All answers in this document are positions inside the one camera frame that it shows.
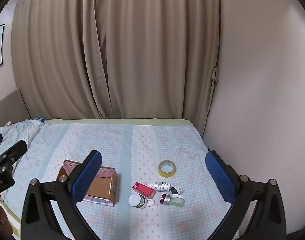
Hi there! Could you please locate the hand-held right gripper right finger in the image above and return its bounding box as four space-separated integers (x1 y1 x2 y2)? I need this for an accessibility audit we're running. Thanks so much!
205 148 287 240

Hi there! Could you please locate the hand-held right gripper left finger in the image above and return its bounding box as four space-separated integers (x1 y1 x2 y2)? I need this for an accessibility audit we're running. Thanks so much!
20 150 103 240

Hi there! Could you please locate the brown cardboard box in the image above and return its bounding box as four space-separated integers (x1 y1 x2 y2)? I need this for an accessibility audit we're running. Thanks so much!
57 159 118 207

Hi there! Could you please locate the yellow tape roll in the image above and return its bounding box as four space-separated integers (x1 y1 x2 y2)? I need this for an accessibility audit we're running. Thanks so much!
158 159 177 178

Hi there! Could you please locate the red and silver jar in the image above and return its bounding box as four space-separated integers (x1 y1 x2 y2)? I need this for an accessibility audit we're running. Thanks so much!
160 193 173 207

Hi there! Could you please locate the crumpled white blue quilt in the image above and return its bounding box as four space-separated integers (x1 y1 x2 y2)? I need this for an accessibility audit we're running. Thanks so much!
0 117 46 170

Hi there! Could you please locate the pink packet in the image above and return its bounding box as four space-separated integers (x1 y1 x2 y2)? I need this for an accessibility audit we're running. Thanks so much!
63 162 80 176
96 169 116 180

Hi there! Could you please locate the pink green patterned pouch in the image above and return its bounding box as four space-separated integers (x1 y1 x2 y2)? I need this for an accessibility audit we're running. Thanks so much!
83 195 115 207

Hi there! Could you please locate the grey headboard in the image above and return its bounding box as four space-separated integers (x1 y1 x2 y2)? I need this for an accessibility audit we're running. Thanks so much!
0 89 31 130

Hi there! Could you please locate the brown cloth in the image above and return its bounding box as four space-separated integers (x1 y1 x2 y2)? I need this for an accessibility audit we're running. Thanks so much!
0 197 13 236

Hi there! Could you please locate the small black-lid jar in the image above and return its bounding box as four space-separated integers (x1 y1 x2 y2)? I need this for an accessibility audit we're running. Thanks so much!
170 184 184 195

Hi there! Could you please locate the pale green jar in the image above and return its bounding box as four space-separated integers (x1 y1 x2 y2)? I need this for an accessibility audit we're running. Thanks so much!
169 194 185 207

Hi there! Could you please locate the white bottle with green label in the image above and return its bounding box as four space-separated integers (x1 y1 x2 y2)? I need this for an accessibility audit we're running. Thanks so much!
128 194 155 209

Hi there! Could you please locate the small red box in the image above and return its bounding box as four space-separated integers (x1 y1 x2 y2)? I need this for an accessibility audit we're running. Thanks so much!
132 182 156 197

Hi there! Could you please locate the small white bottle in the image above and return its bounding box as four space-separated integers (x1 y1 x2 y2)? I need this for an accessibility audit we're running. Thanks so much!
148 181 171 192

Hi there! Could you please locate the pale green mattress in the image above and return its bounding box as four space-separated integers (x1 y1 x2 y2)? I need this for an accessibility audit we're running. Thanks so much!
0 118 194 237

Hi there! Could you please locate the checked bow-print bed sheet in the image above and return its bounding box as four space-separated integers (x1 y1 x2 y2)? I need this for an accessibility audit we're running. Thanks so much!
0 119 233 240

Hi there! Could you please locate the beige curtain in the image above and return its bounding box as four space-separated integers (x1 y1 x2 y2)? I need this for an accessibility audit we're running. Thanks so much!
11 0 220 120

